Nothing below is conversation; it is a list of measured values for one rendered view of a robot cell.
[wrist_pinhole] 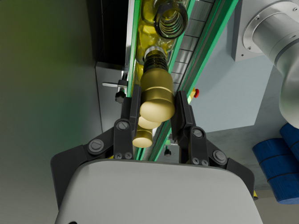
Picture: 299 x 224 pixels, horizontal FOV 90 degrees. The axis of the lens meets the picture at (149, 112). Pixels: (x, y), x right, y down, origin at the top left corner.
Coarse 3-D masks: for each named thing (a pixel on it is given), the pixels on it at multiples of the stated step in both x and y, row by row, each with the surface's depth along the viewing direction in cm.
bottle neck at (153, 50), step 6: (150, 48) 19; (156, 48) 19; (150, 54) 18; (156, 54) 18; (162, 54) 19; (150, 60) 17; (156, 60) 17; (162, 60) 18; (144, 66) 18; (150, 66) 16; (156, 66) 16; (162, 66) 17; (144, 72) 17
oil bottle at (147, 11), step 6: (144, 0) 17; (150, 0) 16; (186, 0) 16; (144, 6) 17; (150, 6) 16; (186, 6) 16; (144, 12) 17; (150, 12) 17; (168, 12) 19; (144, 18) 18; (150, 18) 17; (150, 24) 18
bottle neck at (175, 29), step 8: (160, 0) 13; (168, 0) 12; (176, 0) 12; (160, 8) 12; (168, 8) 12; (176, 8) 12; (184, 8) 12; (160, 16) 12; (176, 16) 15; (184, 16) 12; (160, 24) 14; (168, 24) 15; (176, 24) 14; (184, 24) 13; (160, 32) 13; (168, 32) 14; (176, 32) 13
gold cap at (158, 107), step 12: (156, 72) 15; (168, 72) 15; (144, 84) 14; (156, 84) 14; (168, 84) 14; (144, 96) 13; (156, 96) 12; (168, 96) 13; (144, 108) 13; (156, 108) 13; (168, 108) 13; (156, 120) 15
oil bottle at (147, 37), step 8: (144, 24) 20; (144, 32) 19; (152, 32) 19; (144, 40) 19; (152, 40) 19; (160, 40) 19; (168, 40) 19; (176, 40) 20; (136, 48) 21; (144, 48) 20; (168, 48) 20; (136, 56) 22; (168, 56) 21; (168, 64) 22
